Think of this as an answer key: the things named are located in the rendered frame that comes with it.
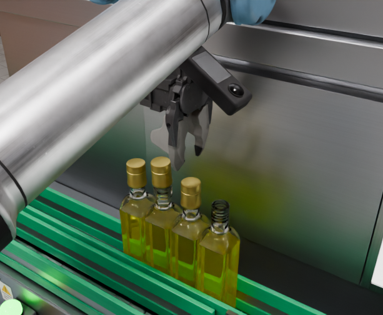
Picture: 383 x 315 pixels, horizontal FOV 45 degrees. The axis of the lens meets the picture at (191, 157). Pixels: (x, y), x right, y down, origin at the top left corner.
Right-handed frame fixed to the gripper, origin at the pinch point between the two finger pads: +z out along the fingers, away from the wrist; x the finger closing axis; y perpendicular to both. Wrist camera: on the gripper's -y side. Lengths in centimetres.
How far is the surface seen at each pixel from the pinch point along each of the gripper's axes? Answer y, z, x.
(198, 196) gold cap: -1.7, 6.7, 0.3
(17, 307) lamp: 29, 36, 20
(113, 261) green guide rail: 13.4, 24.4, 6.9
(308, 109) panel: -13.7, -7.5, -12.3
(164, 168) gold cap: 4.3, 2.8, 1.6
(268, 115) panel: -7.2, -4.8, -12.0
